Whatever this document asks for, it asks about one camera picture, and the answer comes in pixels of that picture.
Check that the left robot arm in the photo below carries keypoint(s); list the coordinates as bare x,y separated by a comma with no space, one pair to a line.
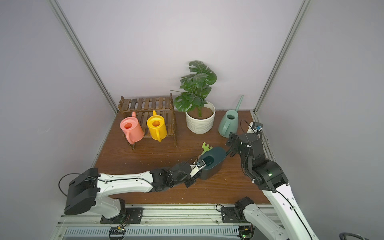
91,191

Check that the dark green watering can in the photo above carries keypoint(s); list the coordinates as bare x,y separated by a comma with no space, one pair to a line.
213,160

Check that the pink watering can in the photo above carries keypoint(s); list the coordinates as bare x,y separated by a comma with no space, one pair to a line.
132,129

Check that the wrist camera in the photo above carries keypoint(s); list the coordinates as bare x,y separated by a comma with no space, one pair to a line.
255,127
196,167

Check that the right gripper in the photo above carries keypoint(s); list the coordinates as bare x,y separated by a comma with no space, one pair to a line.
237,142

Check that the white ribbed plant pot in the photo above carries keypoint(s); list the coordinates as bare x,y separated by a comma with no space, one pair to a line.
201,126

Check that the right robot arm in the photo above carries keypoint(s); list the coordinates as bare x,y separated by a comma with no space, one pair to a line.
269,177

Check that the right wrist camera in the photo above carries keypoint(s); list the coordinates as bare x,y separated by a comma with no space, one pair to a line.
255,127

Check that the light green watering can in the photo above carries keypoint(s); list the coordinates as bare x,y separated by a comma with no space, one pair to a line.
230,121

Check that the yellow watering can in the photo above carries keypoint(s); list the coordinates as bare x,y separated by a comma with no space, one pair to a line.
157,127

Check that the aluminium front rail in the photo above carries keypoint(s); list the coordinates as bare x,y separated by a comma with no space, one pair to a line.
178,222

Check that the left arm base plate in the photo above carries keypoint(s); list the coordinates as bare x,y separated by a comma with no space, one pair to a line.
128,216

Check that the green monstera plant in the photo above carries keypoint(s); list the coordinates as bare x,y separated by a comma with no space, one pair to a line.
196,85

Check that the green toy rake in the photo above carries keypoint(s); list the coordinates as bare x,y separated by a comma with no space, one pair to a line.
206,147

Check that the wooden two-tier shelf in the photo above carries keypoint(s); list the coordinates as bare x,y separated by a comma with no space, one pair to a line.
144,109

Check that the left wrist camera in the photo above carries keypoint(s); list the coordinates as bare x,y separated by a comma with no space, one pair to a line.
196,167

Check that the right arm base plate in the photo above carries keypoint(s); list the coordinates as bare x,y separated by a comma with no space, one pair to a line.
232,215

